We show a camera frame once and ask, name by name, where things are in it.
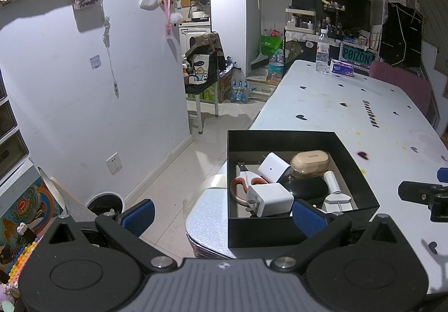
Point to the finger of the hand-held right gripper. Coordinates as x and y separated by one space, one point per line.
443 175
414 193

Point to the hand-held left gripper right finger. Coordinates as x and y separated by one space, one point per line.
308 219

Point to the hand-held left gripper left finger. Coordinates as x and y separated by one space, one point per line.
140 217

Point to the black oval case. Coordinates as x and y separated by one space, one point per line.
308 189

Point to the white watch link remover tool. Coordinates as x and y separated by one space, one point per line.
334 198

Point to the large white charger plug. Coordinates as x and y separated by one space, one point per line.
271 198

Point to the black cardboard box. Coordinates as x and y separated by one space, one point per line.
262 231

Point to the beige earbud case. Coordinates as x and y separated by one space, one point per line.
311 161

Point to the small white charger plug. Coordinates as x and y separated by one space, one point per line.
273 167

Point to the orange white nail scissors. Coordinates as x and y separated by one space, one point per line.
241 182

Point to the round trash bin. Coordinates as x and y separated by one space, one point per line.
105 205

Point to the pink chair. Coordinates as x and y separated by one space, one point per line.
402 86

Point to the colourful painted picture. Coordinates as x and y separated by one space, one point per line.
28 207

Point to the colourful bead toy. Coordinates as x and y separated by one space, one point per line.
21 256

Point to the blue pink tissue pack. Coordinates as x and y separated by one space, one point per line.
342 68

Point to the black hanging jacket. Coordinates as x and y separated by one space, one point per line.
400 35

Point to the teal POIZON box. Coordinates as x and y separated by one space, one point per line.
357 57

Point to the pack of water bottles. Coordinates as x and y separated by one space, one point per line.
239 88

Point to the white drawer unit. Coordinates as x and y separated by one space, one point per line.
12 130

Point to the large water jug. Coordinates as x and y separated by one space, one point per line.
275 67

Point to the cartoon print tote bag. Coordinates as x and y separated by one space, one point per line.
201 69

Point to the clear water bottle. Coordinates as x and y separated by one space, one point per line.
322 53

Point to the green plastic bag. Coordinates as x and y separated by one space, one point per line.
271 45

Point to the white shelf rack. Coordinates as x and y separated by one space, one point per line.
300 20

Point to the metal kettle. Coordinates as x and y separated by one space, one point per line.
200 13

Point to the white wall socket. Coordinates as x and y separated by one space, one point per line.
113 164

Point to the square wall hook plate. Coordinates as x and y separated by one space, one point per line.
95 62

